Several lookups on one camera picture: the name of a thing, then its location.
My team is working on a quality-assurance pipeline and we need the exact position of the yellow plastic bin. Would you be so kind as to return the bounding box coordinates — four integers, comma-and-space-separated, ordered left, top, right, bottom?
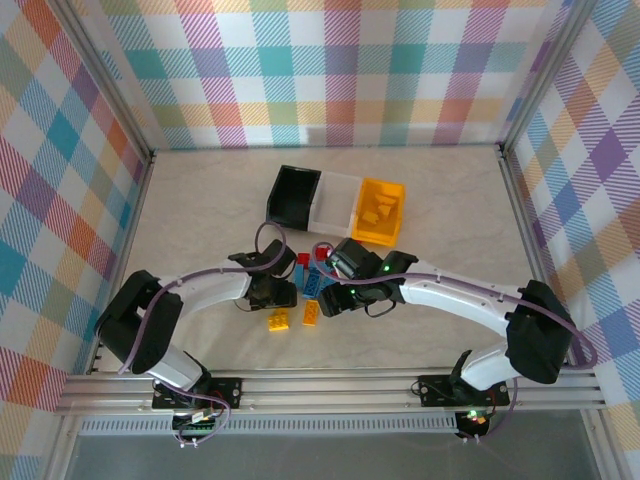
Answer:
349, 178, 405, 246

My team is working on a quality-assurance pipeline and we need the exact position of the white plastic bin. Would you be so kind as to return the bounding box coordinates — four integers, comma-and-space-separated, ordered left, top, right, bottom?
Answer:
305, 172, 364, 237

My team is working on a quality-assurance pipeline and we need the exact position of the black plastic bin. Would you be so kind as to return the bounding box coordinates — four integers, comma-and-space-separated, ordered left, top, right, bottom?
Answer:
265, 164, 322, 232

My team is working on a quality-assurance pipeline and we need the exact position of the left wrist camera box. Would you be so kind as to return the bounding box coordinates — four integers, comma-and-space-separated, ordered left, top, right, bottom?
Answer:
262, 239, 297, 276

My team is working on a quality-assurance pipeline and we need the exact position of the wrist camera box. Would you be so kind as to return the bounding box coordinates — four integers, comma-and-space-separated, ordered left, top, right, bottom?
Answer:
325, 238, 385, 281
262, 239, 297, 276

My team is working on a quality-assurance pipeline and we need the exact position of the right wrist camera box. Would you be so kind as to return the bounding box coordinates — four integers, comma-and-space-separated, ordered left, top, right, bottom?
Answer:
325, 238, 385, 281

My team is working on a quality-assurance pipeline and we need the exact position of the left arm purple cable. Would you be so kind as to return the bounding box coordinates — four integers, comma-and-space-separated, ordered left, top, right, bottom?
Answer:
118, 222, 289, 449

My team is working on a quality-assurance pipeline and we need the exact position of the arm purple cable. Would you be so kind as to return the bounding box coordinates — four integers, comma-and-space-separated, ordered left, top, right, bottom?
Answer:
118, 222, 289, 449
310, 242, 599, 446

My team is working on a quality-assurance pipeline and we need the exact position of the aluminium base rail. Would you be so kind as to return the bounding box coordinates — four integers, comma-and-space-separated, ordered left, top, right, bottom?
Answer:
54, 372, 606, 414

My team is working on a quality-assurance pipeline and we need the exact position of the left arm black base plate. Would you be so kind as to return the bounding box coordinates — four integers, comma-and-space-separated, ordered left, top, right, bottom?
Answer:
151, 377, 244, 411

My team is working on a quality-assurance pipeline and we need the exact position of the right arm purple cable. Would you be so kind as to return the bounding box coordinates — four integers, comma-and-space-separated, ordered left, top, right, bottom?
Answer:
310, 242, 599, 446

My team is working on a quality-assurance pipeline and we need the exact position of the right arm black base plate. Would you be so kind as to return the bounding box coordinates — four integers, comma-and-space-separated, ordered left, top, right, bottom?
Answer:
418, 374, 511, 407

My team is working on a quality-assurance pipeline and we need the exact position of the grey slotted cable duct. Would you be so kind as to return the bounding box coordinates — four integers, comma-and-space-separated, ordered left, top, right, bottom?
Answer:
79, 418, 459, 435

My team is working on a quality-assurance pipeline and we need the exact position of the aluminium side rail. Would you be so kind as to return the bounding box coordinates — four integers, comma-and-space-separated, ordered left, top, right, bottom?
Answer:
87, 152, 157, 376
497, 144, 574, 371

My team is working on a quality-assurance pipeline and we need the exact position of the aluminium frame post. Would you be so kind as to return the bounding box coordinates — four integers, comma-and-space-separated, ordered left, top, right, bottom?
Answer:
498, 0, 599, 154
47, 0, 157, 164

